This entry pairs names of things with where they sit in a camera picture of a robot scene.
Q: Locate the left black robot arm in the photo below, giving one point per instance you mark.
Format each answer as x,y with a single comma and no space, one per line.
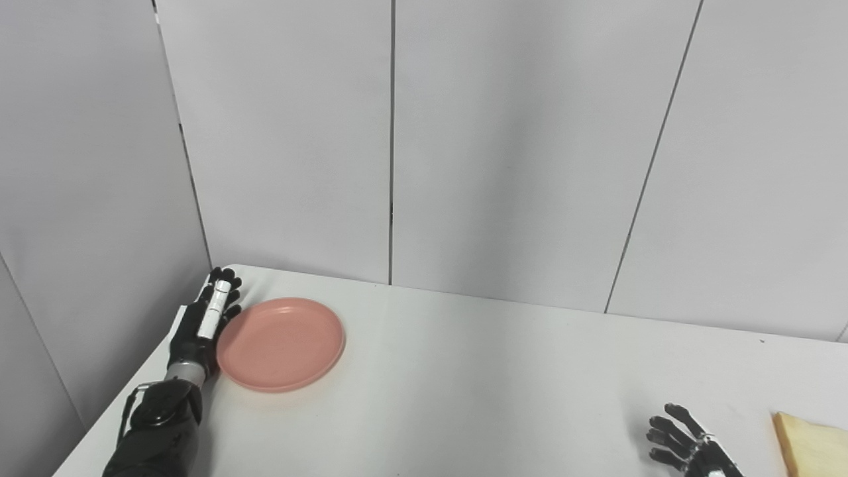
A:
159,424

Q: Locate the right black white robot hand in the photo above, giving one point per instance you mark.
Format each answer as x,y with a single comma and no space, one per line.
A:
692,447

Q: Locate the slice of white bread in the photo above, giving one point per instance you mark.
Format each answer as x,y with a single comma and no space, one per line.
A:
811,447

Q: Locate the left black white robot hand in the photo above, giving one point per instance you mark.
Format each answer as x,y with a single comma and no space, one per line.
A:
202,324

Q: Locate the pink round plate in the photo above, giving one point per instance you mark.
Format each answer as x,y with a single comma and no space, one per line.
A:
281,344

